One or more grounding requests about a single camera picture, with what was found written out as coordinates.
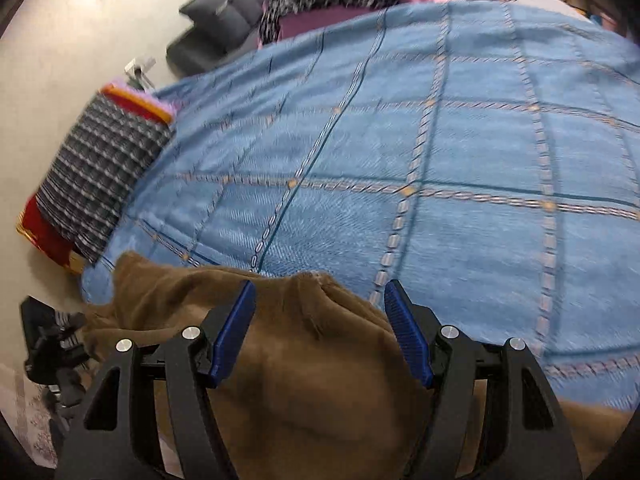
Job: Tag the pink blanket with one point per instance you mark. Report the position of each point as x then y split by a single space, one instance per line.
310 22

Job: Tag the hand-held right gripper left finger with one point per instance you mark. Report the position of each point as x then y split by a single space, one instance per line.
231 340

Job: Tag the small white object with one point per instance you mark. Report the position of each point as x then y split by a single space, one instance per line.
140 70

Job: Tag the blue checked blanket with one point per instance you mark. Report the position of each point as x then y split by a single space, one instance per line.
400 135

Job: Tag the pink cloth with orange band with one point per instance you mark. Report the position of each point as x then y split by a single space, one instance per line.
145 102

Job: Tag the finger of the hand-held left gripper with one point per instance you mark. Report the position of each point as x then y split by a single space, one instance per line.
72 327

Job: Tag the patterned floor rug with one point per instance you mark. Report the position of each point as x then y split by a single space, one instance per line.
27 410

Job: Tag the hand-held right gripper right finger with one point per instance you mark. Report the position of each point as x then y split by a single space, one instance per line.
407 335

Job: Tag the brown fleece pants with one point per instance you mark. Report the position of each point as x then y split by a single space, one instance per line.
310 385

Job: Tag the grey padded headboard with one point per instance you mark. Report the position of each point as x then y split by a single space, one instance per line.
220 5

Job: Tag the red cloth with gold trim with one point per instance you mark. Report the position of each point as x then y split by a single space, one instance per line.
45 245

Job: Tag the dark plaid folded cloth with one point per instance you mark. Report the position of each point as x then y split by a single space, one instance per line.
100 175

